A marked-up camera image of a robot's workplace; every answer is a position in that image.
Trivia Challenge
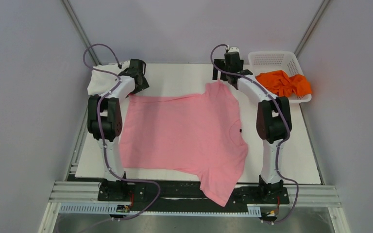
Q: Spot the pink t-shirt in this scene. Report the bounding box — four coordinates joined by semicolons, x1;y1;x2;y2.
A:
119;81;248;207

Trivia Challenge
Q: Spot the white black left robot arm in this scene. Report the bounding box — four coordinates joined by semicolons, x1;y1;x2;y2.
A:
87;59;149;201

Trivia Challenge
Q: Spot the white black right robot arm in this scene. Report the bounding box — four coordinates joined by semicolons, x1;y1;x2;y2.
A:
211;51;292;203

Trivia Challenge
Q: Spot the white plastic basket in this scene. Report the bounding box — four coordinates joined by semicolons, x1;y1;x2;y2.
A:
248;51;312;103

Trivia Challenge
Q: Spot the white folded t-shirt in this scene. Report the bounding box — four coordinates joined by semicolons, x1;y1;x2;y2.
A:
87;60;130;96

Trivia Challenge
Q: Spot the orange t-shirt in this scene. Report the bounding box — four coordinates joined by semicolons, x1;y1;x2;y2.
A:
256;70;312;98

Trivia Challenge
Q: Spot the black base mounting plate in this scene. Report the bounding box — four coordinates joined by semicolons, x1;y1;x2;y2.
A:
97;180;290;212

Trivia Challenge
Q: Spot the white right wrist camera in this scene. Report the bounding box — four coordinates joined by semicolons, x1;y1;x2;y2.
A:
226;47;239;53

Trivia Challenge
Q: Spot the silver aluminium frame post left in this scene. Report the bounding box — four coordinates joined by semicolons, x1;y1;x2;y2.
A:
60;0;101;65

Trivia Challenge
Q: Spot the silver aluminium frame post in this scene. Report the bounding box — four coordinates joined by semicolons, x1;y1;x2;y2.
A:
60;0;101;65
294;0;332;57

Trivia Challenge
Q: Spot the silver aluminium frame post right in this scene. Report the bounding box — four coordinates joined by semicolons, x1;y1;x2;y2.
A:
294;0;332;57

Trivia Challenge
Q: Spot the silver aluminium front rail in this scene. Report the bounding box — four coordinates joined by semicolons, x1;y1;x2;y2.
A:
49;181;342;208

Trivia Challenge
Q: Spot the white slotted cable duct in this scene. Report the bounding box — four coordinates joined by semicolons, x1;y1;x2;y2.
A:
58;203;261;217

